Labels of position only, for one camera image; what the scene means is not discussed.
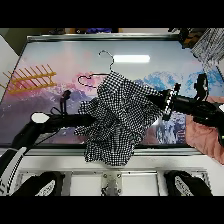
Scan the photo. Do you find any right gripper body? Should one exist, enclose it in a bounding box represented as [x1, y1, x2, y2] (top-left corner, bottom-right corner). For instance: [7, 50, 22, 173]
[161, 83, 188, 122]

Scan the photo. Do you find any black white checked shirt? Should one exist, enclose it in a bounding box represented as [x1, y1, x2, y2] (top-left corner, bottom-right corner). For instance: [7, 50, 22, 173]
[73, 70, 165, 167]

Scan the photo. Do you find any pink garment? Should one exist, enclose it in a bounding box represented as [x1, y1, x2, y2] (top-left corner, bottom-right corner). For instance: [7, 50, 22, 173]
[184, 95, 224, 166]

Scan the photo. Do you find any dark garment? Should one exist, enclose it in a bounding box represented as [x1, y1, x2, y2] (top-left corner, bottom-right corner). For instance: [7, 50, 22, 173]
[179, 28, 202, 50]

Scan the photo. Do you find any grey striped garment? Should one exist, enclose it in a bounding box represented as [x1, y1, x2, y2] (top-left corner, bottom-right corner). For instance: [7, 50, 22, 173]
[191, 28, 224, 73]

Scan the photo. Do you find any yellow rack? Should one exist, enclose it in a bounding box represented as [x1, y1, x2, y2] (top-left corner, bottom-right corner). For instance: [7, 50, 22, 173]
[2, 63, 58, 96]

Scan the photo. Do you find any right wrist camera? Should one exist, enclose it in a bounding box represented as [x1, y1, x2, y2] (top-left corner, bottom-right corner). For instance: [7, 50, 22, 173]
[194, 73, 210, 101]

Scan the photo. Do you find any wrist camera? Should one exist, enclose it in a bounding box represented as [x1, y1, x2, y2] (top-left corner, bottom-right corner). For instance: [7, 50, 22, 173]
[194, 73, 210, 101]
[59, 89, 73, 115]

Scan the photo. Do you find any dark wire clothes hanger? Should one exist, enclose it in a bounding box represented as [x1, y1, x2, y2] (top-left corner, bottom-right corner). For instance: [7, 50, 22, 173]
[76, 49, 117, 90]

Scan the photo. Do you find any silver frame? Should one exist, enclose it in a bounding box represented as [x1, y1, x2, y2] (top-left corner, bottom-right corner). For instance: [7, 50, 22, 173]
[14, 32, 215, 197]

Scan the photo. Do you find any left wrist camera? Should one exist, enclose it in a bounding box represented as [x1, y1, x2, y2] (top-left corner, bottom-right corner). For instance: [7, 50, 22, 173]
[59, 89, 73, 115]

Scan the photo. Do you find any black cable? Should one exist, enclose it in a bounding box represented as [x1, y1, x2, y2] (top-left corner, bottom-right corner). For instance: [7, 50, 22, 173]
[33, 129, 68, 147]

